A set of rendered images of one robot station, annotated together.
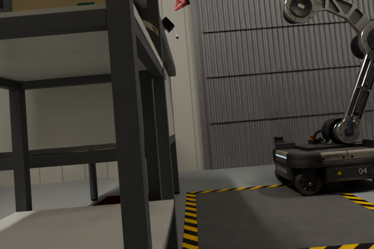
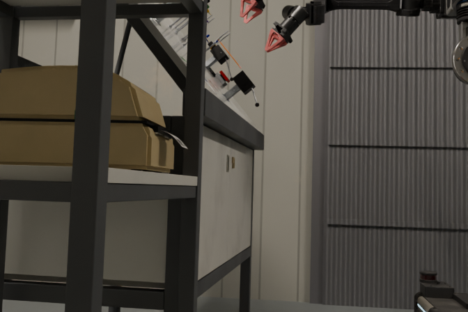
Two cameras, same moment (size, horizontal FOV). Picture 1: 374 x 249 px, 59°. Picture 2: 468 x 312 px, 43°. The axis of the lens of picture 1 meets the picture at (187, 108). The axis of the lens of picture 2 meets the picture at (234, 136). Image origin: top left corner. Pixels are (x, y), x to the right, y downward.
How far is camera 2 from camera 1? 36 cm
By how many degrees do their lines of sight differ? 9
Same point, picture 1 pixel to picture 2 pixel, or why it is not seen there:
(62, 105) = (58, 216)
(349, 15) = not seen: outside the picture
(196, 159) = (297, 283)
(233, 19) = (386, 49)
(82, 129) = not seen: hidden behind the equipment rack
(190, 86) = (299, 156)
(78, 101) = not seen: hidden behind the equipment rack
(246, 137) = (388, 255)
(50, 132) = (37, 252)
